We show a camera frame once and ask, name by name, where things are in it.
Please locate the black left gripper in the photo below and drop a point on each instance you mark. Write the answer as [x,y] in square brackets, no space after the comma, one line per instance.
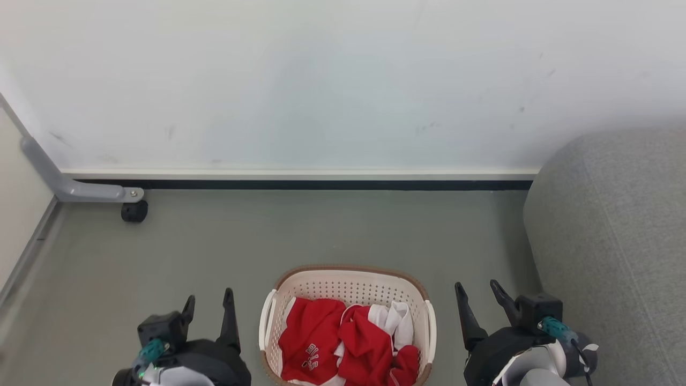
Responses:
[220,364]

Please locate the white and black baseboard strip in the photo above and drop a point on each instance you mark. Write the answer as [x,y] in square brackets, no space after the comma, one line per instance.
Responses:
[300,179]

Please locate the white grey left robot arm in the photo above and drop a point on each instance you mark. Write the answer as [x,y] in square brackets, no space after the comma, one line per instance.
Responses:
[171,378]

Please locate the black caster wheel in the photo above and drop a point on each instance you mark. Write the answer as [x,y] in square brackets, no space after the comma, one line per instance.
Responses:
[134,211]

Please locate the grey metal stand leg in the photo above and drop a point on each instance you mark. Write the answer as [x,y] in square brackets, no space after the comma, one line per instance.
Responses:
[80,190]

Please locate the red garment with white trim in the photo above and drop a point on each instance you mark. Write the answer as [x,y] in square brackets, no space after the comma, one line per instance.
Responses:
[370,348]

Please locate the grey fabric sofa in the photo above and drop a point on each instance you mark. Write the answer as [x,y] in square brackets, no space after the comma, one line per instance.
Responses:
[616,241]

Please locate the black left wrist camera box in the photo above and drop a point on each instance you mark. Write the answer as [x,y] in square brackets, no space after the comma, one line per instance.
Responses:
[161,328]

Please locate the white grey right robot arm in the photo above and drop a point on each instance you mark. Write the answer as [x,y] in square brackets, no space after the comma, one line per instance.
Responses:
[541,360]

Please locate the red shirt with white print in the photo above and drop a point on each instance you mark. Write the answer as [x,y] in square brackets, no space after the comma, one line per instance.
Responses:
[311,332]

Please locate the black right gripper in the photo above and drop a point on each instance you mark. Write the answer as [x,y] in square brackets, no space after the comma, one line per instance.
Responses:
[490,356]

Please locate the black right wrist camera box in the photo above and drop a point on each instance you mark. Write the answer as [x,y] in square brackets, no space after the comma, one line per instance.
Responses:
[538,306]

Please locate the white laundry basket brown rim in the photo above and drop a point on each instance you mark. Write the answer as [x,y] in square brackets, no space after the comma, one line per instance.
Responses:
[351,284]

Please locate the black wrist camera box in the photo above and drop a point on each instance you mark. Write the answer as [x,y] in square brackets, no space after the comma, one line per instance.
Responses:
[161,328]
[538,306]

